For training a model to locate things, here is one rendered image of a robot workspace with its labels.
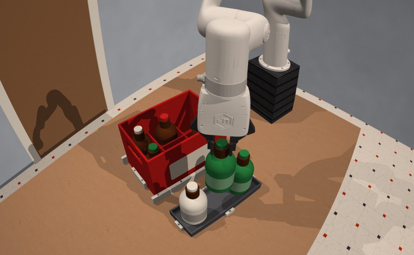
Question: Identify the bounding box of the cream bottle with grey label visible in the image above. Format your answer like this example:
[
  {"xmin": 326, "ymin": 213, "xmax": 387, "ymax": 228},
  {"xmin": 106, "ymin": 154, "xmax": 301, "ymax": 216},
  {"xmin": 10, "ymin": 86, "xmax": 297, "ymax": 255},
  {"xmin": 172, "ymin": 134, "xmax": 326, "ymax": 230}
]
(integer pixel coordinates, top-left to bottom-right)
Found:
[{"xmin": 179, "ymin": 181, "xmax": 207, "ymax": 225}]

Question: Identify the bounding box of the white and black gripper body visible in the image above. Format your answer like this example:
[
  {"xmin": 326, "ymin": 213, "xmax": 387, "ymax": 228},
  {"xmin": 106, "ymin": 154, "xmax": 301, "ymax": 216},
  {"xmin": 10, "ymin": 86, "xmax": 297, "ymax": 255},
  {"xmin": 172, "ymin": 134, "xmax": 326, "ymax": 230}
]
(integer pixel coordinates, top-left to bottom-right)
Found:
[{"xmin": 197, "ymin": 84, "xmax": 251, "ymax": 137}]

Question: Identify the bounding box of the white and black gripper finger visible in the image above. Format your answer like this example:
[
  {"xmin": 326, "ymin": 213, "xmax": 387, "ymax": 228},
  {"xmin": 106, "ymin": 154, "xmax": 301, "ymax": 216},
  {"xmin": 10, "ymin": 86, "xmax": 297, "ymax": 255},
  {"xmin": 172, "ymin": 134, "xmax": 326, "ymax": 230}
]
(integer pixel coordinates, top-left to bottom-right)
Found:
[
  {"xmin": 229, "ymin": 119, "xmax": 255, "ymax": 156},
  {"xmin": 190, "ymin": 116, "xmax": 215, "ymax": 155}
]

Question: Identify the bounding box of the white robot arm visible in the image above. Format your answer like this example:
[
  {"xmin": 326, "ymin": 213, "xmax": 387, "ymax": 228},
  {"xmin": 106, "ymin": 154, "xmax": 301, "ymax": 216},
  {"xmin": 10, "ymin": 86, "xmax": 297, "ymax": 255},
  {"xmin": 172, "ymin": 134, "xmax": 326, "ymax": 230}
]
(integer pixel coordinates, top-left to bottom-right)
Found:
[{"xmin": 197, "ymin": 0, "xmax": 312, "ymax": 97}]

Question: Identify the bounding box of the green bottle with pale label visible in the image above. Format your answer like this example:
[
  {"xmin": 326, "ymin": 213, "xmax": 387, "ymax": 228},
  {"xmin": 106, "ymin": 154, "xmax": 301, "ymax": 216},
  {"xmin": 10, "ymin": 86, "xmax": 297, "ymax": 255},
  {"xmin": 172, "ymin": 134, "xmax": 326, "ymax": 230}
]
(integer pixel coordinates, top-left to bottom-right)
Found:
[{"xmin": 229, "ymin": 149, "xmax": 254, "ymax": 195}]

